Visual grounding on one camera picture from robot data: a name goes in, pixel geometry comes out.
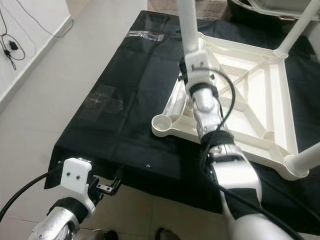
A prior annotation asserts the white plastic children table top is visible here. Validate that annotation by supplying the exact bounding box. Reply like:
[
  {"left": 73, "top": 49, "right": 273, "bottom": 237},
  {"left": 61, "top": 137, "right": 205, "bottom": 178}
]
[{"left": 151, "top": 31, "right": 320, "bottom": 181}]

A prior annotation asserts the clear tape patch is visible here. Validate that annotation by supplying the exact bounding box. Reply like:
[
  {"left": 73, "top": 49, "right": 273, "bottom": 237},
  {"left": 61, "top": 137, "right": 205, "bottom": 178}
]
[{"left": 80, "top": 85, "right": 125, "bottom": 119}]

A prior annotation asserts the black tablecloth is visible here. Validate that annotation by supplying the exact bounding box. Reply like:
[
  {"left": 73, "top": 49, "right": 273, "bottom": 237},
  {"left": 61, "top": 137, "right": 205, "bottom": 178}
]
[{"left": 45, "top": 11, "right": 320, "bottom": 236}]

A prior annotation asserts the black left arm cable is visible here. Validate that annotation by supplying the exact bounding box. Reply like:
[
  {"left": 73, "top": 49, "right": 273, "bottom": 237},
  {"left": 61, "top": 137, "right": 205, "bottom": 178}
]
[{"left": 0, "top": 167, "right": 65, "bottom": 221}]

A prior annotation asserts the clear tape strip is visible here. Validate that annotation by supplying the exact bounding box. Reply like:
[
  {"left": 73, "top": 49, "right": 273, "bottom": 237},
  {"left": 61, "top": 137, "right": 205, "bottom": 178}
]
[{"left": 126, "top": 30, "right": 166, "bottom": 42}]

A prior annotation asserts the black right robot foot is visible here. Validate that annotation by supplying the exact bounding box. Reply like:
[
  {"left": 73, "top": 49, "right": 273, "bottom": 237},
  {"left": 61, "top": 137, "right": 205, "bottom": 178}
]
[{"left": 155, "top": 227, "right": 181, "bottom": 240}]

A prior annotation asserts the black wall cable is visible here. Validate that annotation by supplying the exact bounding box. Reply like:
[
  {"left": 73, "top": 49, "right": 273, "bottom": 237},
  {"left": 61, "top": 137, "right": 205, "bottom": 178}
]
[
  {"left": 15, "top": 0, "right": 74, "bottom": 39},
  {"left": 0, "top": 15, "right": 29, "bottom": 71}
]

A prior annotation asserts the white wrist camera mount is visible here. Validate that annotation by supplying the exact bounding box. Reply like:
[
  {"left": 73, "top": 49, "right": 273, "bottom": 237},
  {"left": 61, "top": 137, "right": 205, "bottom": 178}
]
[
  {"left": 184, "top": 50, "right": 212, "bottom": 91},
  {"left": 61, "top": 158, "right": 95, "bottom": 206}
]

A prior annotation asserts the beige patterned cloth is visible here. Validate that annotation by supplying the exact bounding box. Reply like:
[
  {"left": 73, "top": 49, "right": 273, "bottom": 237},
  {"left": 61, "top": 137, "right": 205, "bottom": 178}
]
[{"left": 147, "top": 0, "right": 231, "bottom": 19}]

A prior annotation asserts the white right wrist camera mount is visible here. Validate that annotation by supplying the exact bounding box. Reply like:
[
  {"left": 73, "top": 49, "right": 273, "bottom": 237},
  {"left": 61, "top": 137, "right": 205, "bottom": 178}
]
[{"left": 184, "top": 50, "right": 212, "bottom": 91}]

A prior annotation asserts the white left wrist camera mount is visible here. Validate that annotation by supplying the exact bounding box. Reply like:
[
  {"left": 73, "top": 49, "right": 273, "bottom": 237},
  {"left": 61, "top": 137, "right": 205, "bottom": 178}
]
[{"left": 61, "top": 158, "right": 95, "bottom": 206}]

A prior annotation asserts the black round pan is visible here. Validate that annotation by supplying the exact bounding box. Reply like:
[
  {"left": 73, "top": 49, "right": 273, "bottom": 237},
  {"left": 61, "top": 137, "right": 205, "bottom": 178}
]
[{"left": 227, "top": 0, "right": 320, "bottom": 21}]

